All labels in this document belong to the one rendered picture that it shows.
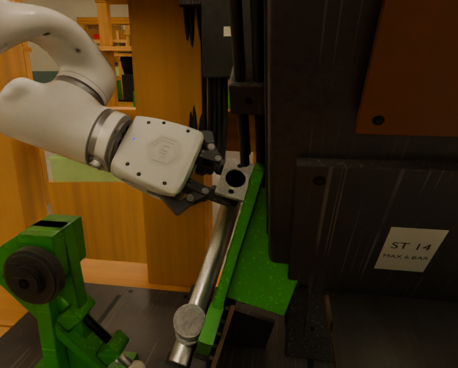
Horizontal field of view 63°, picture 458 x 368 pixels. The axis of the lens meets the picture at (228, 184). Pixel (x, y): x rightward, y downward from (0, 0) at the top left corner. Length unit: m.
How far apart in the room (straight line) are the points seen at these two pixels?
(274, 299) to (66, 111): 0.34
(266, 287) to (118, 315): 0.44
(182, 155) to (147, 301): 0.42
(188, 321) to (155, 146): 0.22
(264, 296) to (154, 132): 0.25
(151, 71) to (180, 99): 0.08
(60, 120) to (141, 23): 0.33
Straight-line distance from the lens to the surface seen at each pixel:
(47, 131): 0.53
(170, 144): 0.50
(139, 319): 0.79
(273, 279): 0.43
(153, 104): 0.78
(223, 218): 0.57
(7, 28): 0.48
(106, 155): 0.51
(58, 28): 0.52
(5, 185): 1.00
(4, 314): 0.94
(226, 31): 0.63
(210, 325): 0.44
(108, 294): 0.87
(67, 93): 0.54
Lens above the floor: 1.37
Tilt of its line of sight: 18 degrees down
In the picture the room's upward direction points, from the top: straight up
